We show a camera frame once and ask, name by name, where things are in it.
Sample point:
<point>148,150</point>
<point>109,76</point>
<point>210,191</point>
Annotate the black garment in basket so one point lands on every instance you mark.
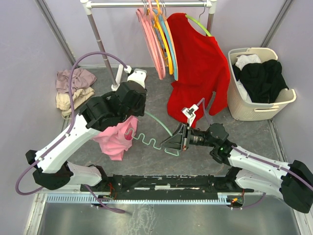
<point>262,81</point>

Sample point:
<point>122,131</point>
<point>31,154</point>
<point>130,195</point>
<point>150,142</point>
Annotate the lime green hanger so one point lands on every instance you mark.
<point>198,23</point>

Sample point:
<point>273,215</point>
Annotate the white garment in basket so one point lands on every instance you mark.
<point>243,60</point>

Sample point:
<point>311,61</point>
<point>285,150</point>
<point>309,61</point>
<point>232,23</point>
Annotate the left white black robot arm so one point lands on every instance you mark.
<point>52,168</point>

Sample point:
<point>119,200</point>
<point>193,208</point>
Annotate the pink t shirt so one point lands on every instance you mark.
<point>114,141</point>

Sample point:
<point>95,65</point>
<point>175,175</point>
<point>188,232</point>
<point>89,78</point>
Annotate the white metal clothes rack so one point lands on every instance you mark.
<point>88,5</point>

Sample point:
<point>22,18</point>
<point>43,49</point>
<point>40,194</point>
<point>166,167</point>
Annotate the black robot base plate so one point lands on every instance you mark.
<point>183,187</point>

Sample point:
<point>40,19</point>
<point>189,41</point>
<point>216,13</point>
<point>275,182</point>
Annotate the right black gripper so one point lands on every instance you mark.
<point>178,140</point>

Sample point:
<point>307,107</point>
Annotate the red t shirt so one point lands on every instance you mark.
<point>203,71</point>

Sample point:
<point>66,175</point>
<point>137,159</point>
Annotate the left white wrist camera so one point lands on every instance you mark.
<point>137,75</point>

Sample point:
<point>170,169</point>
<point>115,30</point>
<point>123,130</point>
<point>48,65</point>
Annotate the cream laundry basket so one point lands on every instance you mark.
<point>243,110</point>

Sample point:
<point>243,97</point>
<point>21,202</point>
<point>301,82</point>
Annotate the beige crumpled garment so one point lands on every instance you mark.
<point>79,97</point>

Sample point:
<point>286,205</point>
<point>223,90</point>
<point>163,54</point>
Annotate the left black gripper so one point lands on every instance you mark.
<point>140,112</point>

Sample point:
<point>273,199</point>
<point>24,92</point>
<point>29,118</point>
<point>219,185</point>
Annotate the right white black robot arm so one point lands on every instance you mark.
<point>291,182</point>

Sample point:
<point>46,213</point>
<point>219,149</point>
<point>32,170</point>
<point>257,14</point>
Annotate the teal wavy hanger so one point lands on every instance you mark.
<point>152,142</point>

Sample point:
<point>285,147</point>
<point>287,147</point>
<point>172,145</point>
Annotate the light blue hanger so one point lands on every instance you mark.
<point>171,46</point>

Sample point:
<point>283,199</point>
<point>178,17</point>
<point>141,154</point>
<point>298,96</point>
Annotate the pink hanger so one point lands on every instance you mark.
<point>157,46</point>
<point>151,49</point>

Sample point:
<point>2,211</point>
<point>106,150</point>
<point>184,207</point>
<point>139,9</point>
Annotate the yellow hanger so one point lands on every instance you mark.
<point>160,33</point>

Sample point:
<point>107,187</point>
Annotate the mauve crumpled garment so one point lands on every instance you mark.
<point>81,79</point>

